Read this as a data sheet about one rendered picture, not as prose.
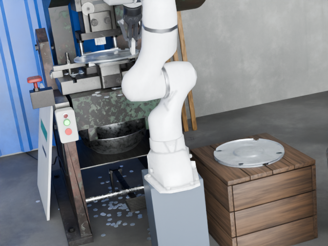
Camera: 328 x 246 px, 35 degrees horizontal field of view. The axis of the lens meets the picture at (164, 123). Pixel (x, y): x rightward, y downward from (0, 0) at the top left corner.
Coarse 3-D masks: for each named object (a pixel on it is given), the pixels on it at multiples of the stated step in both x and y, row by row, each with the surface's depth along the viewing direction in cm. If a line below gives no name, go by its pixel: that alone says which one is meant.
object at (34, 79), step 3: (27, 78) 213; (30, 78) 212; (33, 78) 211; (36, 78) 211; (39, 78) 211; (27, 81) 210; (30, 81) 210; (33, 81) 210; (36, 81) 210; (39, 81) 211; (36, 84) 213; (36, 87) 214
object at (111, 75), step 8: (96, 64) 217; (104, 64) 213; (112, 64) 214; (120, 64) 228; (104, 72) 226; (112, 72) 227; (120, 72) 228; (104, 80) 227; (112, 80) 228; (120, 80) 228
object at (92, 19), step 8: (88, 0) 226; (96, 0) 227; (88, 8) 225; (96, 8) 228; (104, 8) 229; (112, 8) 230; (80, 16) 232; (88, 16) 225; (96, 16) 226; (104, 16) 227; (112, 16) 231; (80, 24) 238; (88, 24) 228; (96, 24) 225; (104, 24) 227; (112, 24) 231; (88, 32) 229
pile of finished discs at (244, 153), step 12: (228, 144) 225; (240, 144) 224; (252, 144) 222; (264, 144) 220; (276, 144) 219; (216, 156) 214; (228, 156) 212; (240, 156) 210; (252, 156) 209; (264, 156) 208; (276, 156) 207
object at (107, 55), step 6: (126, 48) 241; (84, 54) 239; (90, 54) 240; (96, 54) 238; (102, 54) 232; (108, 54) 230; (114, 54) 228; (120, 54) 229; (126, 54) 228; (78, 60) 228; (84, 60) 226; (90, 60) 225; (96, 60) 223; (102, 60) 221; (108, 60) 216; (114, 60) 217
